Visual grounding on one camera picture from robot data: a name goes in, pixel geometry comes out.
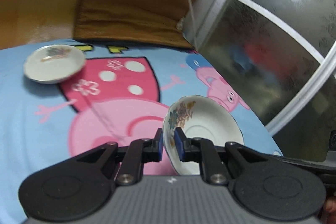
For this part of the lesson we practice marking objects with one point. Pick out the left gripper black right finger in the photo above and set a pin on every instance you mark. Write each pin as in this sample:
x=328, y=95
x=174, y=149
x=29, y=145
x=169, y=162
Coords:
x=267, y=186

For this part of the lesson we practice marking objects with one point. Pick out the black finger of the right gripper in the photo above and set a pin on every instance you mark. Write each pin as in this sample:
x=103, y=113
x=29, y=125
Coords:
x=325, y=170

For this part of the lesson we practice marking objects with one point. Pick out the frosted glass sliding door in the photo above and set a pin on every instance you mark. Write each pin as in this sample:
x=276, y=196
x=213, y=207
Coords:
x=279, y=55

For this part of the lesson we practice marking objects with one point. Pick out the floral scalloped saucer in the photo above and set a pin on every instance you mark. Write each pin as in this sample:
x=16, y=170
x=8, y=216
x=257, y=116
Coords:
x=198, y=117

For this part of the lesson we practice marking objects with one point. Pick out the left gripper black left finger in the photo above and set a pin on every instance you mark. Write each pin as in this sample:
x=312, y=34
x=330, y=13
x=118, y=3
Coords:
x=80, y=186

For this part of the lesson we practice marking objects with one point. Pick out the blue Peppa Pig tablecloth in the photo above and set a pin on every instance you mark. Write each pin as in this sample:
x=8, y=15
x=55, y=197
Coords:
x=122, y=94

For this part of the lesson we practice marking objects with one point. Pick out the small white floral dish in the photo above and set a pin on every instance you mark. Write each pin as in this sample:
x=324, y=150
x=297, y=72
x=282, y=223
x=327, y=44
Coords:
x=53, y=64

